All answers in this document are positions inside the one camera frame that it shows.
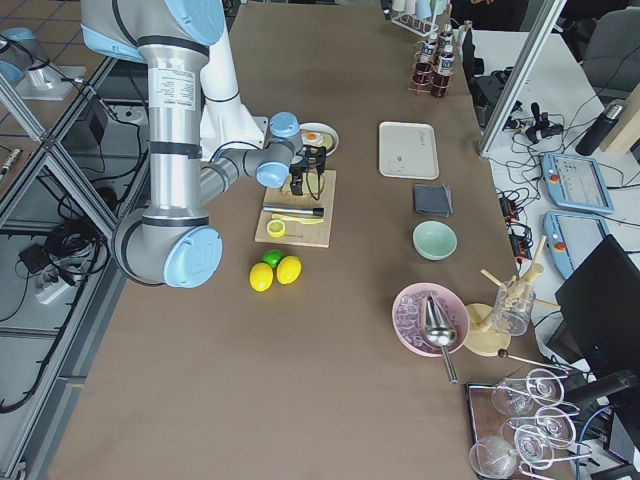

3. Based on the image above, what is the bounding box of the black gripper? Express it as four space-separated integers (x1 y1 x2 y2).
289 145 327 198

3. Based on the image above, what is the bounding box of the white round plate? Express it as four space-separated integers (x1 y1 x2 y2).
300 122 339 155

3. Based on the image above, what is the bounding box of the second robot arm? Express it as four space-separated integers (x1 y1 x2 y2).
1 27 85 101

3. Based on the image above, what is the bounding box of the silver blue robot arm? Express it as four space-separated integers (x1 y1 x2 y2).
81 1 307 288

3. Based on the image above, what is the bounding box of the cream rabbit serving tray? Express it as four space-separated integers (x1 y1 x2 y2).
378 121 439 180

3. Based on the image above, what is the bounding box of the wine glass rack tray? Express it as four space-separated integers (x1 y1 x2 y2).
465 367 592 479

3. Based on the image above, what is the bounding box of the wooden cutting board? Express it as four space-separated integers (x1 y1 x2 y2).
254 170 336 248

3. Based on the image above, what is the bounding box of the steel muddler black tip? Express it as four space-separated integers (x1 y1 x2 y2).
262 205 325 218

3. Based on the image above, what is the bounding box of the fried egg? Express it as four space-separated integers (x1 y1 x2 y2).
301 130 324 146

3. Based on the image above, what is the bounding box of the half lemon slice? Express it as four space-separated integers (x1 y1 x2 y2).
266 219 286 238

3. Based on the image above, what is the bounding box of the green lime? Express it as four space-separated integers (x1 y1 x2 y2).
261 249 286 269

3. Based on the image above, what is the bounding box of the upper whole lemon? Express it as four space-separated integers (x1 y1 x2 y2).
276 256 302 285

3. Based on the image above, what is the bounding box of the whole lemon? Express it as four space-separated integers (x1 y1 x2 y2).
276 256 302 285
249 262 274 292

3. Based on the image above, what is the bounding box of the lower whole lemon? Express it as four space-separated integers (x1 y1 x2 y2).
249 262 274 292

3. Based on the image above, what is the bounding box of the folded grey cloth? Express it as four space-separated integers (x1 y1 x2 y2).
413 184 453 217

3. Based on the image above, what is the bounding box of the mint green bowl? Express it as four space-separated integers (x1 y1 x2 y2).
412 221 458 261

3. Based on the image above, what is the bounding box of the tea bottle right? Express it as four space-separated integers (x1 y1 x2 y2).
430 45 454 98

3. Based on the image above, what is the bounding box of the tea bottle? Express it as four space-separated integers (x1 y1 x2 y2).
430 45 454 98
439 24 453 50
418 32 438 67

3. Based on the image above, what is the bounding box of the tea bottle middle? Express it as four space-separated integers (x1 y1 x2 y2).
418 32 438 67

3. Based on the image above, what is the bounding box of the pink bowl with ice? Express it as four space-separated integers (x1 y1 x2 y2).
392 282 470 357

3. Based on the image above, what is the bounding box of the tea bottle left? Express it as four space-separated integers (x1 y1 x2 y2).
439 24 453 50

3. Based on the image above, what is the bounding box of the metal ice scoop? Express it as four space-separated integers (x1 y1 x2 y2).
424 295 459 384

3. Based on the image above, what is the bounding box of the wooden cup stand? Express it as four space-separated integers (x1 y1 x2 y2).
464 235 560 356

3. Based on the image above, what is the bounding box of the clear glass mug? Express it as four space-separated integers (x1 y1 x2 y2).
489 280 535 336

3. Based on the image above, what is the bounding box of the blue teach pendant upper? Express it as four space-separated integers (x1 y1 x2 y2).
541 153 614 214

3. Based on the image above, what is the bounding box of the blue teach pendant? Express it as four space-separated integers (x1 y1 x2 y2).
542 211 609 279
541 153 614 214

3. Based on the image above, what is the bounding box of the blue teach pendant lower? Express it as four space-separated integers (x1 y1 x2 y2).
542 211 609 279

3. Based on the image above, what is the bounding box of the black thermos bottle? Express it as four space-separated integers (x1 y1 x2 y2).
575 99 625 156

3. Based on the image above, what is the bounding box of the black monitor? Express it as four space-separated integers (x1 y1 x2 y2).
556 235 639 376

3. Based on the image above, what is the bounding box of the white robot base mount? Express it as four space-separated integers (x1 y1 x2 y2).
200 13 266 157

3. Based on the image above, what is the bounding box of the copper wire bottle rack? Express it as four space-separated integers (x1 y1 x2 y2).
410 42 443 94

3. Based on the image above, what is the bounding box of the aluminium frame post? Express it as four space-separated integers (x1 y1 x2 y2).
478 0 566 158

